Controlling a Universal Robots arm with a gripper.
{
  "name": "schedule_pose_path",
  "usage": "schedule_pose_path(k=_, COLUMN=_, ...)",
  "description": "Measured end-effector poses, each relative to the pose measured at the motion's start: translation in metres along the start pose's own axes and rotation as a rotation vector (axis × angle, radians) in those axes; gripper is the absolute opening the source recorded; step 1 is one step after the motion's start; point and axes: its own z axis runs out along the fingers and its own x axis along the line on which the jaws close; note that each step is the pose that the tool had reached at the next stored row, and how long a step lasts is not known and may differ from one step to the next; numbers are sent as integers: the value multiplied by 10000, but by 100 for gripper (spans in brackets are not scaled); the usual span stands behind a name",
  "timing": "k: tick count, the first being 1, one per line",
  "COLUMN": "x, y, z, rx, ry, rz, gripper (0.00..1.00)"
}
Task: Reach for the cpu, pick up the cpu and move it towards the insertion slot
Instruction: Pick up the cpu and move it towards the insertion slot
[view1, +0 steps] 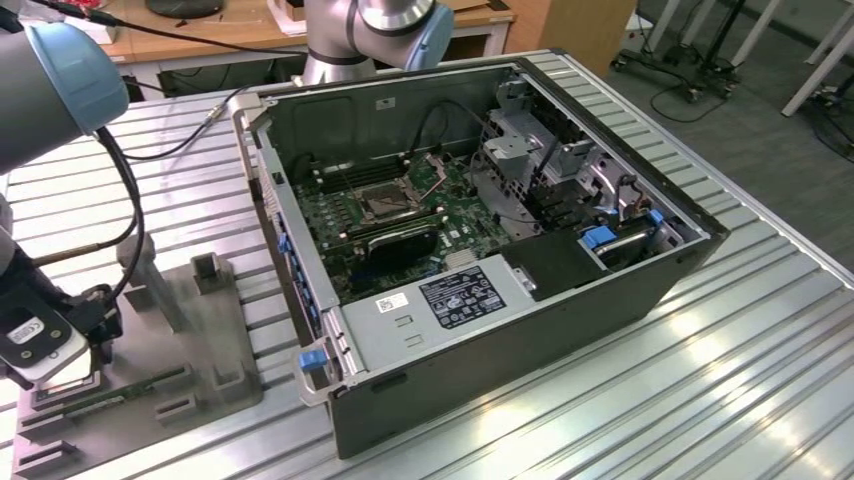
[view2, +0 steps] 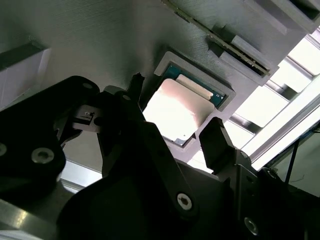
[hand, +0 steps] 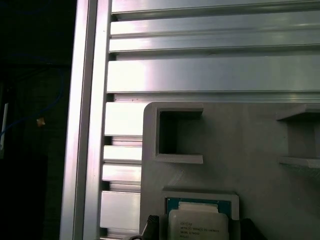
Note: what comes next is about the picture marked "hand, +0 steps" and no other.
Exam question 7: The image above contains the blue network cable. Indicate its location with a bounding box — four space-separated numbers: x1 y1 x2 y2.
0 66 66 141

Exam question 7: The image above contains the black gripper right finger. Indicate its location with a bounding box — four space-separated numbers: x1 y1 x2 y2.
240 217 267 240

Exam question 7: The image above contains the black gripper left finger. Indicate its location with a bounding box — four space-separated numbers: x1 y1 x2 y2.
127 214 160 240

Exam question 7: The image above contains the white upright bar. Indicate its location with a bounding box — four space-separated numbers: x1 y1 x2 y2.
0 101 9 152

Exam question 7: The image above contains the grey parts rack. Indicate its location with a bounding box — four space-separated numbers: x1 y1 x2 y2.
141 101 320 240

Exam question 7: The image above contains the silver CPU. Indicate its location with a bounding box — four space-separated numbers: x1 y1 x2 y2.
166 196 233 240

